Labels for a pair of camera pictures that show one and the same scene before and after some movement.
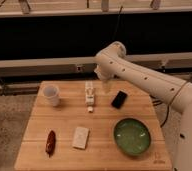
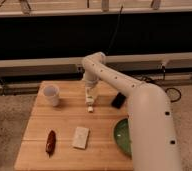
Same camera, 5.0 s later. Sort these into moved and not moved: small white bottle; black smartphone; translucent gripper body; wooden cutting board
Moved: translucent gripper body
Not moved: wooden cutting board; black smartphone; small white bottle
